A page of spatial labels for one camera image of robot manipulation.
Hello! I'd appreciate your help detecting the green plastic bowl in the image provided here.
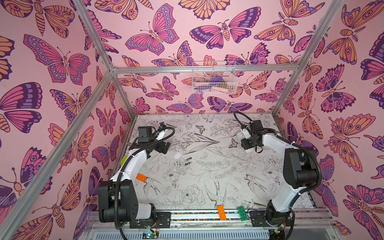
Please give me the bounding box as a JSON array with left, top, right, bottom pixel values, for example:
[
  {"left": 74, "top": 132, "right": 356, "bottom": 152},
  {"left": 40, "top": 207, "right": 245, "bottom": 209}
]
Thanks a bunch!
[{"left": 121, "top": 156, "right": 127, "bottom": 166}]

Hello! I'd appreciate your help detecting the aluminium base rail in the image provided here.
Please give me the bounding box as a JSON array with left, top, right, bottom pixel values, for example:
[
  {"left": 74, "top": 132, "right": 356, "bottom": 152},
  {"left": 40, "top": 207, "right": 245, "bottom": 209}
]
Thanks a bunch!
[{"left": 81, "top": 209, "right": 343, "bottom": 240}]

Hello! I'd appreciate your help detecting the green lego brick on rail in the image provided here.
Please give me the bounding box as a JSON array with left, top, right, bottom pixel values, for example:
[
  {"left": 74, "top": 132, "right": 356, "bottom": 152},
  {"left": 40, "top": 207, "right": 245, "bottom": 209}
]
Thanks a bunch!
[{"left": 237, "top": 206, "right": 249, "bottom": 222}]

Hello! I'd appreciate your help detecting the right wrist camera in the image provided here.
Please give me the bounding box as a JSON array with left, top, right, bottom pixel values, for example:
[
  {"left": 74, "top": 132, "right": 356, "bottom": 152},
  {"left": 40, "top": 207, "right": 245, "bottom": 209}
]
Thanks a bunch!
[{"left": 237, "top": 129, "right": 251, "bottom": 141}]

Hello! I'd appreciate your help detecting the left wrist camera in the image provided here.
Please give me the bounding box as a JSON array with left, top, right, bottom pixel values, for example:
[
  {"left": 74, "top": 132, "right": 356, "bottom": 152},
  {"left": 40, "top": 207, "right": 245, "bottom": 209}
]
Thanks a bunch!
[{"left": 137, "top": 126, "right": 154, "bottom": 143}]

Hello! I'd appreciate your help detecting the clear wall basket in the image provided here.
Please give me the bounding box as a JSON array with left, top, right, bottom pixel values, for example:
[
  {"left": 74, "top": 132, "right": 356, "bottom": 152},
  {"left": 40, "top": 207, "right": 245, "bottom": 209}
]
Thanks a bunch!
[{"left": 191, "top": 62, "right": 238, "bottom": 95}]

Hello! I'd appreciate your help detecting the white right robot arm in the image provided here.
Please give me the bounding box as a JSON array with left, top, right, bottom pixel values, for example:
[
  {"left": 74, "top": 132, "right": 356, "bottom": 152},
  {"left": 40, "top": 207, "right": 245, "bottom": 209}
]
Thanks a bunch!
[{"left": 234, "top": 111, "right": 322, "bottom": 236}]

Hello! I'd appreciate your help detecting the orange lego brick on table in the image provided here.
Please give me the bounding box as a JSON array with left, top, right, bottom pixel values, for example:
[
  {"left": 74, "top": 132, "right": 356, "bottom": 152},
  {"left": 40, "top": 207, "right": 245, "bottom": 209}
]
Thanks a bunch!
[{"left": 136, "top": 174, "right": 147, "bottom": 183}]

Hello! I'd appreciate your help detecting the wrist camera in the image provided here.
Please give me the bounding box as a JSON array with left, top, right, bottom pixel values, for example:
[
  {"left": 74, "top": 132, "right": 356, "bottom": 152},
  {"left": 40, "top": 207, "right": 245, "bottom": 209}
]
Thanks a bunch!
[
  {"left": 137, "top": 126, "right": 154, "bottom": 143},
  {"left": 237, "top": 129, "right": 251, "bottom": 141}
]

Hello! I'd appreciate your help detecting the clear handle screwdriver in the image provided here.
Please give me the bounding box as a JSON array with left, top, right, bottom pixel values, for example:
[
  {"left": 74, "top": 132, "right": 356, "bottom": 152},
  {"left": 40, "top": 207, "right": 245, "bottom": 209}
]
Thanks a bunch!
[{"left": 234, "top": 156, "right": 256, "bottom": 168}]

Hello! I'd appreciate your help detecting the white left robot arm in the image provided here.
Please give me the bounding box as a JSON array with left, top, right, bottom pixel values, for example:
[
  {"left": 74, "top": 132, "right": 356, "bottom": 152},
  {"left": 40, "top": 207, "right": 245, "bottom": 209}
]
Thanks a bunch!
[{"left": 98, "top": 124, "right": 176, "bottom": 240}]

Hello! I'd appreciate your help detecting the orange lego brick on rail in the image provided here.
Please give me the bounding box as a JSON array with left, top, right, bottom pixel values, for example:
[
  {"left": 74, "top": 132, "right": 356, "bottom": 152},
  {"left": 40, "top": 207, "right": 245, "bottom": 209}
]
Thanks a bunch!
[{"left": 217, "top": 205, "right": 227, "bottom": 221}]

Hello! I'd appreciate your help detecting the white battery cover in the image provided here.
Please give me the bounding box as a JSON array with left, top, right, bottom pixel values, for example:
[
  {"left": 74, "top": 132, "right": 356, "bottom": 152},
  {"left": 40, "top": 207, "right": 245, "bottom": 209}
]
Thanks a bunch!
[{"left": 174, "top": 153, "right": 182, "bottom": 160}]

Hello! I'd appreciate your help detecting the aluminium frame post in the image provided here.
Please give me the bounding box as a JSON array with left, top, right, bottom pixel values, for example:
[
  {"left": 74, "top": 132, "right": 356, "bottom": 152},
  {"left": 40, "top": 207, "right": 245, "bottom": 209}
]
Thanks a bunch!
[{"left": 71, "top": 0, "right": 136, "bottom": 118}]

